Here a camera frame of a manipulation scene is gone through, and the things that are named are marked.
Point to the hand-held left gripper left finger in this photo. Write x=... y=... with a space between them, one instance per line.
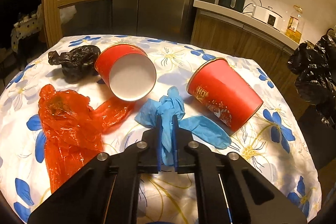
x=159 y=140

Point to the cooking oil bottle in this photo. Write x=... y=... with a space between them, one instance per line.
x=294 y=26

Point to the grey kitchen countertop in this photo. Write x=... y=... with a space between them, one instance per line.
x=223 y=10

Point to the blue floral tablecloth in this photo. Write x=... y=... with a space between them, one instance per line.
x=168 y=61

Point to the polka dot tablecloth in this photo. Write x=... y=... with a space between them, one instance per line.
x=26 y=29

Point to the orange-red plastic bag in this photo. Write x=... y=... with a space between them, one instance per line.
x=68 y=129

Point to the blue disposable glove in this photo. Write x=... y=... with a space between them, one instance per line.
x=168 y=108

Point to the wooden glass door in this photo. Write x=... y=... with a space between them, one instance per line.
x=50 y=3

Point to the wooden lower cabinet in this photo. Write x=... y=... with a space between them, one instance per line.
x=236 y=40

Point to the plain red paper cup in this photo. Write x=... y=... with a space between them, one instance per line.
x=105 y=61

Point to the small black plastic bag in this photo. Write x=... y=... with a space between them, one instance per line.
x=76 y=61

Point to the white electric cooker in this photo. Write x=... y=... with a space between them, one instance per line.
x=266 y=16

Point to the large black plastic bag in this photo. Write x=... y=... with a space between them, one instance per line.
x=312 y=69

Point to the printed red paper cup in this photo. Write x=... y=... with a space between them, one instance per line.
x=225 y=87

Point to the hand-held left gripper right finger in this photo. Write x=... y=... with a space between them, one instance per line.
x=175 y=140

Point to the white plastic bag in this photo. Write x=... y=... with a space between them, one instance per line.
x=68 y=12

